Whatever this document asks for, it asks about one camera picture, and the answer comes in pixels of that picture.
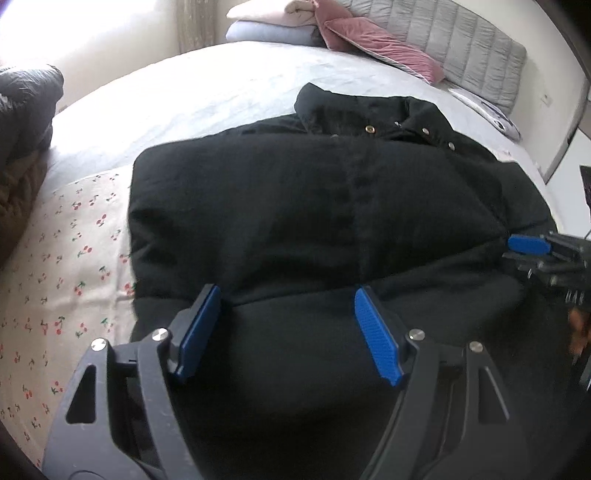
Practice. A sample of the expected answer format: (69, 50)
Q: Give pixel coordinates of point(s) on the dark grey puffer jacket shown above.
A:
(25, 106)

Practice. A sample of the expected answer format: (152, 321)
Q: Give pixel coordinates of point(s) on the beige folded blanket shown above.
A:
(302, 13)

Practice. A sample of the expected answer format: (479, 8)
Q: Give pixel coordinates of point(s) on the white wall socket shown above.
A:
(547, 99)

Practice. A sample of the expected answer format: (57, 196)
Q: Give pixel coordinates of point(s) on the cream folded blanket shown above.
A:
(258, 13)

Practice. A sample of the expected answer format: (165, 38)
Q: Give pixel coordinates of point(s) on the pink velvet pillow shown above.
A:
(378, 39)

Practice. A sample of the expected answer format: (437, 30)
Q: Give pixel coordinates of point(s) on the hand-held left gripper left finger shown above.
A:
(198, 330)

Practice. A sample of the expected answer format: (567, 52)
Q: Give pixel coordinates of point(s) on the grey padded headboard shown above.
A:
(461, 41)

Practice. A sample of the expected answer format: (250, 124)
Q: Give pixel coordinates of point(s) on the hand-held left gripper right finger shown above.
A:
(377, 337)

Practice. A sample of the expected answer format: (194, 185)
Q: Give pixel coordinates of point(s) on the person's right hand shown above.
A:
(579, 334)

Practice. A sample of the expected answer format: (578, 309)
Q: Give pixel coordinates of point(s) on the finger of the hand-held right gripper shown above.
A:
(531, 267)
(528, 244)

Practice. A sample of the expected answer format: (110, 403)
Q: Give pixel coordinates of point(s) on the brown cloth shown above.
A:
(18, 203)

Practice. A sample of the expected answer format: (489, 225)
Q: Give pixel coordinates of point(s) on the printed white cushion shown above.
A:
(494, 113)

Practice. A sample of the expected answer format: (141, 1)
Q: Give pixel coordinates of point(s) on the light blue pillow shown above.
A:
(272, 33)

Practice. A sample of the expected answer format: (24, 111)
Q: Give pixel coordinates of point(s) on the black jacket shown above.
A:
(323, 221)

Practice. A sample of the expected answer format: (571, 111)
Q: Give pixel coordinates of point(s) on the cherry print bed sheet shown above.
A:
(64, 277)

